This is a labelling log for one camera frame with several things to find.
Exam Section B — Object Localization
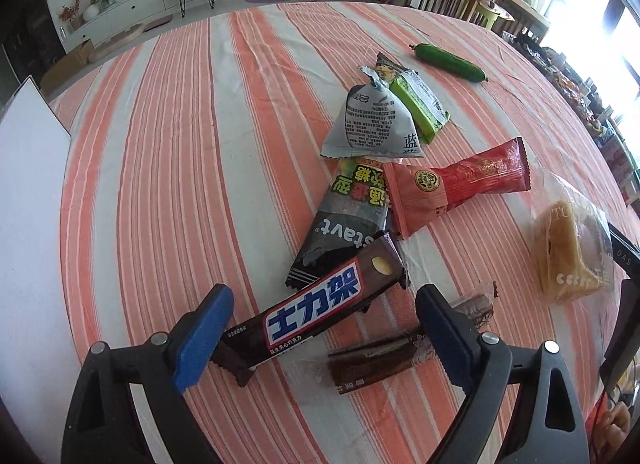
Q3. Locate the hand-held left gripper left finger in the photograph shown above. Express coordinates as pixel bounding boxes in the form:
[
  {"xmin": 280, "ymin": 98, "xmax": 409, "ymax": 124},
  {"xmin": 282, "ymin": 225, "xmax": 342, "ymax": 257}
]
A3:
[{"xmin": 60, "ymin": 284, "xmax": 236, "ymax": 464}]

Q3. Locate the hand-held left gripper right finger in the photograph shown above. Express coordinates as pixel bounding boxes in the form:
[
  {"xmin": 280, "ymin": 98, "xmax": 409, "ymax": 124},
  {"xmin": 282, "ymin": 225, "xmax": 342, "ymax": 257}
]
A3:
[{"xmin": 415, "ymin": 284, "xmax": 591, "ymax": 464}]

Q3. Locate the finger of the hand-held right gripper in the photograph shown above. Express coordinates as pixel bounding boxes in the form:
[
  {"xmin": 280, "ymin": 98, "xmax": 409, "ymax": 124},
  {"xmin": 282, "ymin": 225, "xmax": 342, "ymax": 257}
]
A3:
[{"xmin": 607, "ymin": 221, "xmax": 640, "ymax": 276}]

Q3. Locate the clear bag of yellow cake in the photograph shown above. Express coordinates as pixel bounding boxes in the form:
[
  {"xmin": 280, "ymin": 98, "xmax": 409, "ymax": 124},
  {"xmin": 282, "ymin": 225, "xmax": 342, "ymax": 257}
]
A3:
[{"xmin": 530, "ymin": 169, "xmax": 616, "ymax": 305}]

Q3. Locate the clear packet of brown wafer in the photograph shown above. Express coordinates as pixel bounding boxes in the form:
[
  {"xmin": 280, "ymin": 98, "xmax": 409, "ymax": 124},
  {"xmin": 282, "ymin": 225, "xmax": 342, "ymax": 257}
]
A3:
[{"xmin": 327, "ymin": 281, "xmax": 498, "ymax": 395}]

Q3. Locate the brown chocolate bar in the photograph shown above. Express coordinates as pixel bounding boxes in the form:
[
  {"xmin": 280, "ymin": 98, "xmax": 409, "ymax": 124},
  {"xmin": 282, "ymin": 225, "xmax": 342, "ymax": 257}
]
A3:
[{"xmin": 212, "ymin": 234, "xmax": 408, "ymax": 387}]

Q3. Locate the red snack packet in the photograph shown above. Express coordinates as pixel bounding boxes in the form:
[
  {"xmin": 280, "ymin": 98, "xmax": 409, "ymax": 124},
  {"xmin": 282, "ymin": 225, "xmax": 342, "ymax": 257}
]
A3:
[{"xmin": 382, "ymin": 137, "xmax": 532, "ymax": 240}]

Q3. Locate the black snack packet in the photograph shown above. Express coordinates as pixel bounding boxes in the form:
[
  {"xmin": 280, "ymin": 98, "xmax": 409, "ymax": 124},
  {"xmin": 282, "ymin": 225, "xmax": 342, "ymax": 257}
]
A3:
[{"xmin": 286, "ymin": 156, "xmax": 391, "ymax": 290}]

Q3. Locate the white box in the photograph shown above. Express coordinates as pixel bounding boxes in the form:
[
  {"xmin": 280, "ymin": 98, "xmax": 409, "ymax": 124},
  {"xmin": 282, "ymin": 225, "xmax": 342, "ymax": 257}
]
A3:
[{"xmin": 0, "ymin": 75, "xmax": 73, "ymax": 445}]

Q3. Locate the grey triangular snack packet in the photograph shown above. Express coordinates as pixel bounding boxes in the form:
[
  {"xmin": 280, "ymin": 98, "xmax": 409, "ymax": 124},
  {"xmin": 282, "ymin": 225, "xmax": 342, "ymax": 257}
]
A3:
[{"xmin": 320, "ymin": 66, "xmax": 426, "ymax": 160}]

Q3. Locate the green snack packet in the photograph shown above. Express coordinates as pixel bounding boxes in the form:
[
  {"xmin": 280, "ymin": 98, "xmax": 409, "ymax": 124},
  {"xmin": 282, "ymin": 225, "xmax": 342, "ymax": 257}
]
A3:
[{"xmin": 389, "ymin": 71, "xmax": 451, "ymax": 145}]

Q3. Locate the green cucumber-shaped packet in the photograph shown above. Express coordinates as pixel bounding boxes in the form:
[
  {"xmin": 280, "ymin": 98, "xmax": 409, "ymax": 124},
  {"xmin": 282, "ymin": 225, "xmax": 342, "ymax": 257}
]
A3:
[{"xmin": 409, "ymin": 43, "xmax": 487, "ymax": 82}]

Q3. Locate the person's right hand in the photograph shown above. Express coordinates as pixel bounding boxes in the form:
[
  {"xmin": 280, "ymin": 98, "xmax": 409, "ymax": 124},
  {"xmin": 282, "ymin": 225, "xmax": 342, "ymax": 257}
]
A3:
[{"xmin": 599, "ymin": 400, "xmax": 635, "ymax": 451}]

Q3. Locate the row of cluttered windowsill goods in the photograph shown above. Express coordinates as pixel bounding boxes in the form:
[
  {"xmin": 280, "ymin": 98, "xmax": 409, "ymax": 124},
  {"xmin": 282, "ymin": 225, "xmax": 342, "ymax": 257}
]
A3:
[{"xmin": 515, "ymin": 29, "xmax": 640, "ymax": 205}]

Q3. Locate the wooden table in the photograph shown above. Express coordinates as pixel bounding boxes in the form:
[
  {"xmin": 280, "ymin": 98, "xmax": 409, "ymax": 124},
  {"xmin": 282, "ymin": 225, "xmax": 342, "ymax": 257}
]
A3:
[{"xmin": 480, "ymin": 0, "xmax": 551, "ymax": 40}]

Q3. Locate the green stool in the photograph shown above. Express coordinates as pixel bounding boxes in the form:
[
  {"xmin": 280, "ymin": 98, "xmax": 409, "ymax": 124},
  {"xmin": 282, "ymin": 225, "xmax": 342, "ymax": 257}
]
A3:
[{"xmin": 470, "ymin": 1, "xmax": 501, "ymax": 30}]

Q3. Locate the cardboard box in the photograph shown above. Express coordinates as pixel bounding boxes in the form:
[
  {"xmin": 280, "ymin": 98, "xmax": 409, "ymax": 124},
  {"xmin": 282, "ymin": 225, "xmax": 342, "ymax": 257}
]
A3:
[{"xmin": 40, "ymin": 39, "xmax": 96, "ymax": 95}]

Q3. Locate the beige oval pet bed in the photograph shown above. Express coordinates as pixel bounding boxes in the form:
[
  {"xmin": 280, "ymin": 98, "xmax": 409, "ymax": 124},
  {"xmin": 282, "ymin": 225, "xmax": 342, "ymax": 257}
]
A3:
[{"xmin": 90, "ymin": 24, "xmax": 146, "ymax": 62}]

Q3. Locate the black display cabinet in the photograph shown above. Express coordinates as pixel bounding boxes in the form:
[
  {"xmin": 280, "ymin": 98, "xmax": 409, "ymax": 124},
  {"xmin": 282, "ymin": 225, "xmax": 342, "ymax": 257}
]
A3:
[{"xmin": 0, "ymin": 0, "xmax": 66, "ymax": 95}]

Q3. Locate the red flower plant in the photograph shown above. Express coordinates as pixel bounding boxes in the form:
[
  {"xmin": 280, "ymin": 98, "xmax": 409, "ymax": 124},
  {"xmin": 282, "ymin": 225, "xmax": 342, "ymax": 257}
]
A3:
[{"xmin": 59, "ymin": 0, "xmax": 84, "ymax": 32}]

